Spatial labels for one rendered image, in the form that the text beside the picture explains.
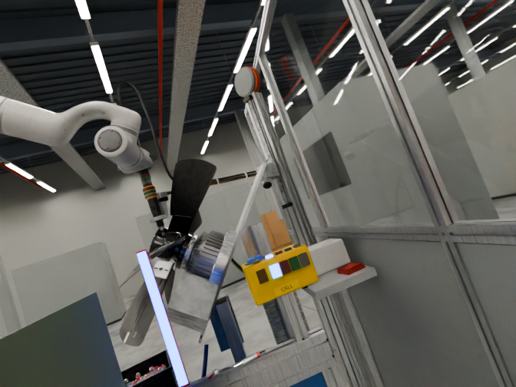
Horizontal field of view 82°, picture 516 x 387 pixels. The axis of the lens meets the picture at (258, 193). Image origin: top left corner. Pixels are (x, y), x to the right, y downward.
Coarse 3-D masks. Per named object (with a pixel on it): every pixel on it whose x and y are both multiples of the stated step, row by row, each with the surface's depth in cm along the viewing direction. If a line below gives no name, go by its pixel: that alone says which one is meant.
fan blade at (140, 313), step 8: (160, 280) 106; (144, 288) 108; (160, 288) 104; (136, 296) 109; (144, 296) 105; (136, 304) 106; (144, 304) 103; (128, 312) 108; (136, 312) 103; (144, 312) 101; (152, 312) 99; (128, 320) 104; (136, 320) 101; (144, 320) 99; (128, 328) 102; (136, 328) 99; (144, 328) 96; (120, 336) 104; (128, 336) 99; (136, 336) 96; (144, 336) 93; (128, 344) 96; (136, 344) 93
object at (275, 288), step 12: (288, 252) 69; (300, 252) 70; (252, 264) 70; (264, 264) 68; (300, 264) 69; (312, 264) 70; (252, 276) 68; (288, 276) 69; (300, 276) 69; (312, 276) 69; (252, 288) 67; (264, 288) 68; (276, 288) 68; (288, 288) 68; (300, 288) 69; (264, 300) 67
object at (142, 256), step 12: (144, 252) 71; (144, 264) 70; (144, 276) 70; (156, 288) 70; (156, 300) 70; (156, 312) 69; (168, 324) 69; (168, 336) 69; (168, 348) 69; (180, 360) 69; (180, 372) 68; (180, 384) 68
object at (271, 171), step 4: (268, 164) 147; (272, 164) 149; (256, 168) 148; (268, 168) 146; (272, 168) 148; (276, 168) 150; (256, 172) 149; (264, 172) 145; (268, 172) 145; (272, 172) 147; (276, 172) 149; (264, 176) 145; (268, 176) 144; (272, 176) 146; (276, 176) 152; (260, 180) 148
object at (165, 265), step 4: (160, 260) 113; (156, 264) 113; (160, 264) 112; (164, 264) 111; (168, 264) 110; (172, 264) 109; (164, 268) 110; (168, 268) 109; (156, 272) 111; (160, 272) 110; (164, 272) 109; (168, 272) 108; (160, 276) 108; (164, 276) 108
